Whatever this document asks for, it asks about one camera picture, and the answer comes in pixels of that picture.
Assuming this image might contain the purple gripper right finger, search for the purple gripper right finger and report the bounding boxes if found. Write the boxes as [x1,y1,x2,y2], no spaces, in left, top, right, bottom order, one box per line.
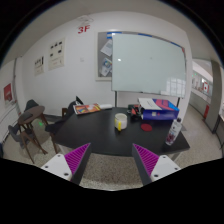
[131,142,183,186]

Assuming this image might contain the black table-side chair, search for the black table-side chair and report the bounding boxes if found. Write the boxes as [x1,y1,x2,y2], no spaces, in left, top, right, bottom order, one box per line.
[45,97,83,149]

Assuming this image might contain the red round coaster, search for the red round coaster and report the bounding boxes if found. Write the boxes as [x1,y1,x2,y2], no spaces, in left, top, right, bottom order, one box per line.
[141,123,152,132]

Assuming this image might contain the dark chair behind side table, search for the dark chair behind side table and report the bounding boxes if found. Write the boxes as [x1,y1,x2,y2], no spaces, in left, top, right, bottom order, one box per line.
[25,99,38,111]

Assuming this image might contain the dark grey wooden chair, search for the dark grey wooden chair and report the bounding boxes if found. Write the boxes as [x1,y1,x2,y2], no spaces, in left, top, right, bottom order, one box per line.
[8,124,47,161]

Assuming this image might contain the large white whiteboard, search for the large white whiteboard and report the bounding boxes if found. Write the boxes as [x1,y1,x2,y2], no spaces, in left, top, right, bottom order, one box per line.
[112,34,186,98]

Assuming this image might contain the white mug yellow handle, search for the white mug yellow handle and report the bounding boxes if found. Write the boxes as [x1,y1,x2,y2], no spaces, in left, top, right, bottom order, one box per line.
[114,113,127,131]

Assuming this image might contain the grey pin notice board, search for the grey pin notice board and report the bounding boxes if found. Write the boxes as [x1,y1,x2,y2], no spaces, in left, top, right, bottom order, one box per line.
[96,32,112,81]

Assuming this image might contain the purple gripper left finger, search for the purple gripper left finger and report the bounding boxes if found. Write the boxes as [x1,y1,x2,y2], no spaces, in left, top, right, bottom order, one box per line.
[40,142,92,186]

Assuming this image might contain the small white wall poster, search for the small white wall poster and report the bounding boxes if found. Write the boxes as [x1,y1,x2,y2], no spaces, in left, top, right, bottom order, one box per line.
[34,56,44,75]

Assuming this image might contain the red black small items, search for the red black small items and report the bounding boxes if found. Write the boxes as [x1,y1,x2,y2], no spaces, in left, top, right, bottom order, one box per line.
[128,104,141,116]

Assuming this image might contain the red wall sign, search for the red wall sign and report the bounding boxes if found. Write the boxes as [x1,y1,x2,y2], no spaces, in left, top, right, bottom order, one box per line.
[4,84,13,103]

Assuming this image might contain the colourful picture book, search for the colourful picture book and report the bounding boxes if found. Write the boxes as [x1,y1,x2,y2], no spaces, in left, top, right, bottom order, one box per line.
[74,104,100,115]

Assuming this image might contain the round brown side table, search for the round brown side table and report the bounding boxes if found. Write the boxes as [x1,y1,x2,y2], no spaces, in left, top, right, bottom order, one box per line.
[18,106,47,147]

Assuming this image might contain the clear plastic water bottle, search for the clear plastic water bottle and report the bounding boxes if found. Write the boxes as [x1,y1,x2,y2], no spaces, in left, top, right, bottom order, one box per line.
[166,118,182,145]

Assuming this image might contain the blue purple cardboard box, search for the blue purple cardboard box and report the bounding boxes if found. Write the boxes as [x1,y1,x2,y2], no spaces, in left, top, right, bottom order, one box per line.
[138,98,179,120]

